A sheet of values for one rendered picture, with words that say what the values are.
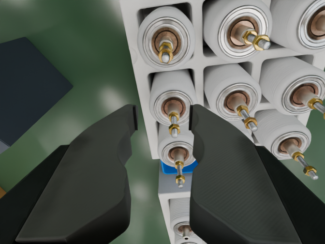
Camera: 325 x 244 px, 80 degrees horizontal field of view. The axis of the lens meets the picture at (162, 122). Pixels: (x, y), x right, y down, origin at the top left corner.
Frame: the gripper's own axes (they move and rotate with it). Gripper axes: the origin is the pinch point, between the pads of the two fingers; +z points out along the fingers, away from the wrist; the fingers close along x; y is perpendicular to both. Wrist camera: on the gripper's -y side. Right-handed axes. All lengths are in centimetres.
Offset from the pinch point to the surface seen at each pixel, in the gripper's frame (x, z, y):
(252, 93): 15.5, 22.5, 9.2
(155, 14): -1.6, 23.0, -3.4
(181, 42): 2.4, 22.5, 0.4
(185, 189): 6, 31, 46
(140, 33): -4.0, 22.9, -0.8
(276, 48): 21.6, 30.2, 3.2
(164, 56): -0.2, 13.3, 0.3
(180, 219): 4, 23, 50
